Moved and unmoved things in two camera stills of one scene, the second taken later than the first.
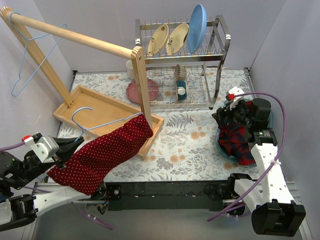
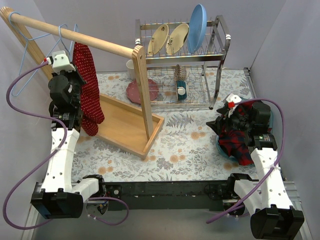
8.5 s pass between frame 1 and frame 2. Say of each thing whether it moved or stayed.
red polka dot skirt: moved
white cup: stayed
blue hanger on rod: stayed
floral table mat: stayed
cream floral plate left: stayed
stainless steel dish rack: stayed
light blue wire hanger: moved
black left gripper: moved
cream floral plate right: stayed
